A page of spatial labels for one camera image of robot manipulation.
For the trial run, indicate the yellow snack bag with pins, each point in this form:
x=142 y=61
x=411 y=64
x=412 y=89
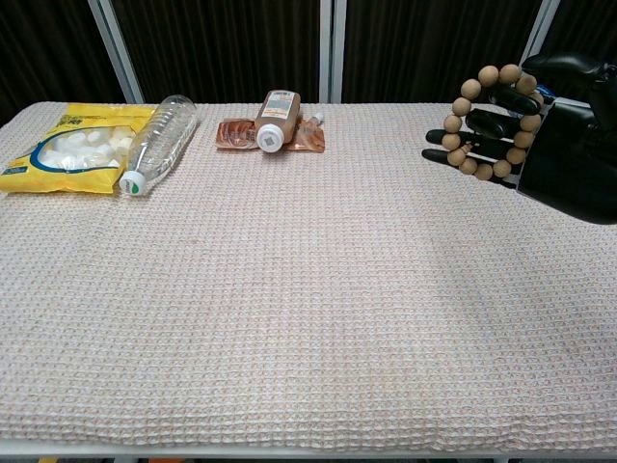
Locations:
x=67 y=147

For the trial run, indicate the clear plastic bottle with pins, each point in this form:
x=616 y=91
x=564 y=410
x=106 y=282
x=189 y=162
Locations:
x=161 y=140

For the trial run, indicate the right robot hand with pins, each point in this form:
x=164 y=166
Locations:
x=569 y=159

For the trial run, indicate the grey partition post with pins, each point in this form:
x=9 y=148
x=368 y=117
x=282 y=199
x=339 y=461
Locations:
x=542 y=29
x=332 y=50
x=118 y=50

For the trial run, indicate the brown sauce bottle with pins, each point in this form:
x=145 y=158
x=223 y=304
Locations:
x=276 y=120

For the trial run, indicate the beige woven table cloth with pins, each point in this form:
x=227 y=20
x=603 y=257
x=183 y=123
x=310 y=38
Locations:
x=289 y=289

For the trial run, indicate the blue carton box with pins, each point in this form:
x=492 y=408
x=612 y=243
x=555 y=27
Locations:
x=544 y=90

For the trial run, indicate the brown spout pouch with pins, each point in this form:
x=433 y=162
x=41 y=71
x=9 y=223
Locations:
x=236 y=134

